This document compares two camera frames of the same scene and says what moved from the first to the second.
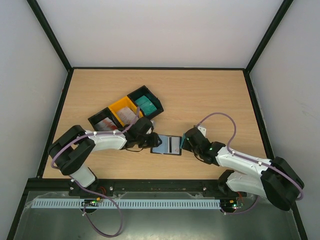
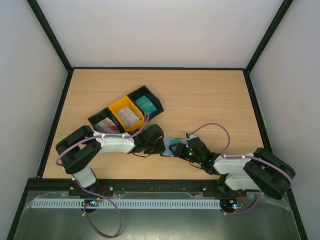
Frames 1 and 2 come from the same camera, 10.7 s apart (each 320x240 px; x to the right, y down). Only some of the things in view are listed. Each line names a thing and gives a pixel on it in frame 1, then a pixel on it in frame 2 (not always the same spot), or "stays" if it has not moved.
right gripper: (188, 141) → (182, 150)
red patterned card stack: (105, 124) stays
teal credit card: (183, 138) → (172, 141)
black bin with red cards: (105, 120) stays
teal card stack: (148, 107) stays
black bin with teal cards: (144, 91) stays
